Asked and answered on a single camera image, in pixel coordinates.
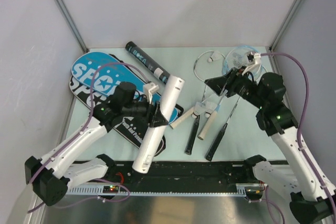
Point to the shuttlecock on white racket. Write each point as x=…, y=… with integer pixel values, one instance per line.
x=215, y=56

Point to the aluminium frame post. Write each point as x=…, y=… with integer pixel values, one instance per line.
x=294, y=8
x=71, y=24

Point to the light blue racket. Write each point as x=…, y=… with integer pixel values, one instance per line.
x=236, y=58

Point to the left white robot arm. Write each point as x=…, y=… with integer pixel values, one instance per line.
x=52, y=175

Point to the white racket left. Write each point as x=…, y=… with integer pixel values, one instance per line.
x=202, y=71

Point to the black racket bag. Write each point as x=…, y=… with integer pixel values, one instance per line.
x=133, y=129

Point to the right aluminium frame post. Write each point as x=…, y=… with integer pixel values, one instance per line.
x=294, y=8

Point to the white black racket right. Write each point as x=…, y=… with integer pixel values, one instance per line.
x=216, y=142

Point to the white shuttlecock tube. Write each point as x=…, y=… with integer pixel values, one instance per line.
x=154, y=135

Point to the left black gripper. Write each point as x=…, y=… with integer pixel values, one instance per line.
x=159, y=119

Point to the blue racket bag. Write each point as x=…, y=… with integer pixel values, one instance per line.
x=105, y=72

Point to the black shuttlecock tube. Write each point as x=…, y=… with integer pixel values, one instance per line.
x=157, y=70

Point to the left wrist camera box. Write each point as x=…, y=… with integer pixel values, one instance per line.
x=149, y=90

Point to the left aluminium frame post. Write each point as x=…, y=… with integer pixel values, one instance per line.
x=71, y=24

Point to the grey cable duct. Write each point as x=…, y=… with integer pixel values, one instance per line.
x=169, y=189

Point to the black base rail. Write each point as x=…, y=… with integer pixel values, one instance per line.
x=163, y=172

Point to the shuttlecock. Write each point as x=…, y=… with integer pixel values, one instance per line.
x=210, y=107
x=215, y=56
x=199, y=108

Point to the blue white racket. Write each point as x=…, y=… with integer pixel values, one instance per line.
x=202, y=134

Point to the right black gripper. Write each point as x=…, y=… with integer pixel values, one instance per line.
x=237, y=75

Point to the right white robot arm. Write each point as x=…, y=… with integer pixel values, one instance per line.
x=311, y=196

